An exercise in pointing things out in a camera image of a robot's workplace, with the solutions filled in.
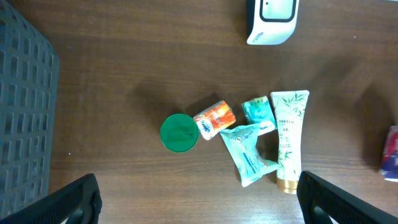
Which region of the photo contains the orange small tissue pack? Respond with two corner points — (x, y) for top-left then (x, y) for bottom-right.
(193, 100), (236, 141)

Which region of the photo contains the white Pantene tube gold cap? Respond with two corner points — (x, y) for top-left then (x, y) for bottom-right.
(271, 90), (310, 194)

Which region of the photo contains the dark grey plastic basket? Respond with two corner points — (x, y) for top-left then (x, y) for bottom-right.
(1, 0), (60, 218)

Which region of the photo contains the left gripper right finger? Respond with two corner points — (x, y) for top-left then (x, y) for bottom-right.
(297, 171), (397, 224)

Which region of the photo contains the light teal wipes packet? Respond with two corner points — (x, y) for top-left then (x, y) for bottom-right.
(220, 124), (280, 187)

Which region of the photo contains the white barcode scanner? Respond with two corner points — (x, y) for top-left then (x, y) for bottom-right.
(246, 0), (300, 45)

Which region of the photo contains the green round lid jar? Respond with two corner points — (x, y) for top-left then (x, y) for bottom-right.
(159, 113), (199, 153)

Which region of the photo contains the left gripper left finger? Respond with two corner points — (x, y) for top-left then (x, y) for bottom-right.
(1, 174), (102, 224)

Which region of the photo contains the small teal tissue pack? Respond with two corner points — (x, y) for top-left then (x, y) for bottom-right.
(241, 96), (277, 135)

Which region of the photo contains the red purple tissue pack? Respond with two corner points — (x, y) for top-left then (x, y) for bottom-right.
(381, 126), (397, 182)

